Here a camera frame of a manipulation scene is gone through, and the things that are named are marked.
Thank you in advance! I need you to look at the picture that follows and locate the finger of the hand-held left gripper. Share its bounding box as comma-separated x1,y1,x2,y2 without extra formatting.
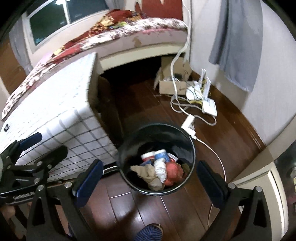
16,146,68,181
0,133,43,168

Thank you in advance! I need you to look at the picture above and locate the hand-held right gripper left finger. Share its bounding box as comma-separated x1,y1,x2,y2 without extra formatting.
26,159,104,241

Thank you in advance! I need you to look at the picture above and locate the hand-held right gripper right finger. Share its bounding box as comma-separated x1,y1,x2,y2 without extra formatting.
196,161,273,241

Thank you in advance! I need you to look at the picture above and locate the red wrapper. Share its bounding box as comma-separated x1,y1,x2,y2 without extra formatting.
165,161,185,187

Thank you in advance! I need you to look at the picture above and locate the tan cloth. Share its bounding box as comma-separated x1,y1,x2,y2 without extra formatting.
130,163,166,191

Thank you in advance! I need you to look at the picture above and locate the blue paper cup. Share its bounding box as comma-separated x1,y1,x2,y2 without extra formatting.
154,150,171,163

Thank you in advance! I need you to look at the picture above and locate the red paper cup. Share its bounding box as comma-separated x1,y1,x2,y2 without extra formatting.
141,152,156,165

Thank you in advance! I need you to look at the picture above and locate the black trash bin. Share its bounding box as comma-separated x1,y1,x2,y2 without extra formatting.
117,124,196,196

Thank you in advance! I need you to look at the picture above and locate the white checked tablecloth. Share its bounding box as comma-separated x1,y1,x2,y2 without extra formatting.
0,52,119,181

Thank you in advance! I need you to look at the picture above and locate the white power adapter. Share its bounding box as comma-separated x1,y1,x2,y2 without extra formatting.
181,115,196,130

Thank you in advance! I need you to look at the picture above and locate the brown wooden door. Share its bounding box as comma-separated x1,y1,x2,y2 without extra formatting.
0,39,26,93

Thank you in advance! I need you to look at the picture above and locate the white router with antennas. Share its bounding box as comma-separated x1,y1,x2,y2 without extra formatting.
198,69,218,117

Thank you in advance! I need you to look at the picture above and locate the blue striped slipper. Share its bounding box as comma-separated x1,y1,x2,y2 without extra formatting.
135,224,163,241

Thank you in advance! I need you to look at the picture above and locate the white modem box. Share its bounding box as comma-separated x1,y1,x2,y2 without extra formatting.
186,83,203,100

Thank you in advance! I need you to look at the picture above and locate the grey curtain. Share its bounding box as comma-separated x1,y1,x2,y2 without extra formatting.
208,0,264,93
9,21,33,70

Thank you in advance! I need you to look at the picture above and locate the cardboard box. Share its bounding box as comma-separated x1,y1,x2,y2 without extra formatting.
154,56,192,95

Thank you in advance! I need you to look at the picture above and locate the large sliding window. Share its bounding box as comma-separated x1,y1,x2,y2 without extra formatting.
22,0,111,47

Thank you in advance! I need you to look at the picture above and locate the mauve mattress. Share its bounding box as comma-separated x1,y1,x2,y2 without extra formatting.
96,28,189,58

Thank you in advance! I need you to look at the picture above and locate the red patterned blanket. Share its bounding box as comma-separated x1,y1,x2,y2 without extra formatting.
52,9,148,58

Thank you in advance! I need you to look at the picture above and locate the floral bed sheet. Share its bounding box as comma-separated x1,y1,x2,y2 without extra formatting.
2,17,188,116

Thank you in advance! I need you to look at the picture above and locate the red and cream headboard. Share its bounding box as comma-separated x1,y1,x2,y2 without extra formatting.
135,0,192,21

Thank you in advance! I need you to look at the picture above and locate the thin white charger cable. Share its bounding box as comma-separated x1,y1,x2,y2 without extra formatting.
190,130,227,234

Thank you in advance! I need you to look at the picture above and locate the yellow network cable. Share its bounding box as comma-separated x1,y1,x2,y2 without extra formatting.
187,93,208,104

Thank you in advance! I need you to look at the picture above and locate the cream bed frame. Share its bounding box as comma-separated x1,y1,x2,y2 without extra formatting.
99,42,188,70

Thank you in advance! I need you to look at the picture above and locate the white router with cables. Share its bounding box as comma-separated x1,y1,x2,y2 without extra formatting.
170,0,218,127

